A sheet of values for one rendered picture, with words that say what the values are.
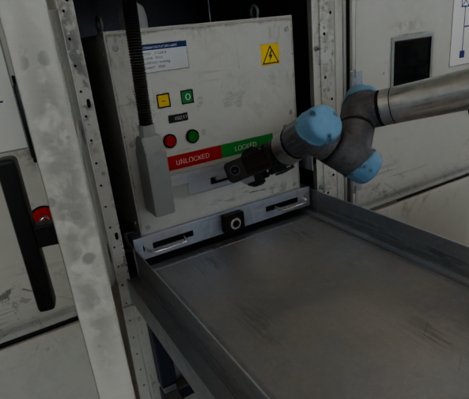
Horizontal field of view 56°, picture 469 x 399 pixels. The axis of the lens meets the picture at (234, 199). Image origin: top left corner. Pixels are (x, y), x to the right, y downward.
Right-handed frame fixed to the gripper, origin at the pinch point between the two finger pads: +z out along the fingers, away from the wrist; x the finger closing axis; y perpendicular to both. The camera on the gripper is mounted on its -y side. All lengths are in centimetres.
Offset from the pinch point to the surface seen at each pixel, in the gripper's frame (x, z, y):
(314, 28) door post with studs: 29.5, -14.8, 27.4
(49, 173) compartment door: -6, -64, -49
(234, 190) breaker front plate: -2.0, 7.5, 1.4
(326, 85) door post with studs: 16.2, -7.9, 30.5
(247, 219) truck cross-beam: -10.4, 10.8, 3.9
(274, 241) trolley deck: -18.2, 4.3, 5.6
